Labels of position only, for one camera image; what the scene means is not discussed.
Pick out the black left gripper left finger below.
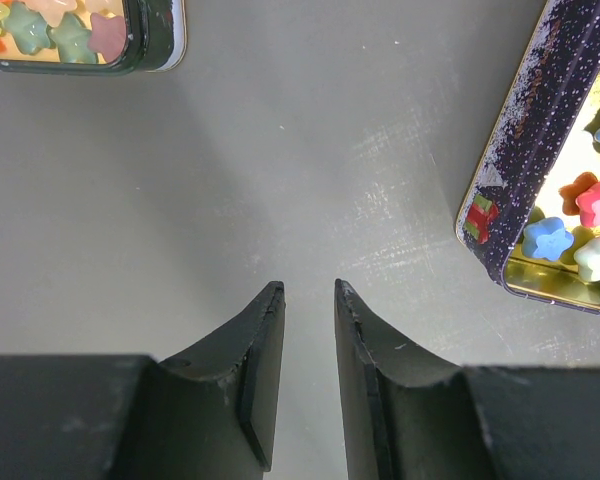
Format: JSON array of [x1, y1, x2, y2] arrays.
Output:
[[0, 281, 285, 479]]

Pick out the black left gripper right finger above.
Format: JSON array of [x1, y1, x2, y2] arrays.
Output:
[[334, 280, 600, 479]]

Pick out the speckled tin pastel star candies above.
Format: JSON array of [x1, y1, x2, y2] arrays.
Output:
[[456, 1, 600, 316]]

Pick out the gold tin translucent star candies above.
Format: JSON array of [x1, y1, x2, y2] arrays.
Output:
[[0, 0, 187, 76]]

